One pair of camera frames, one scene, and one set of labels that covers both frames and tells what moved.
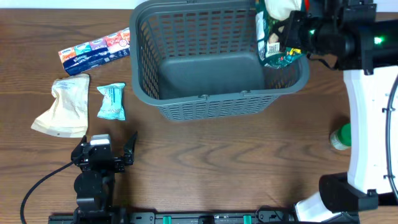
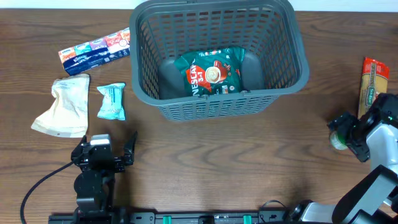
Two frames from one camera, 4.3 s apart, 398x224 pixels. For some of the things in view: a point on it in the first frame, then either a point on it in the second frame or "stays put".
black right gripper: (294, 22) → (342, 123)
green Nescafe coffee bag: (272, 48) → (212, 71)
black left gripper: (79, 154) stays put
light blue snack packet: (112, 107) stays put
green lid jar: (341, 138) stays put
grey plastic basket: (201, 60) stays put
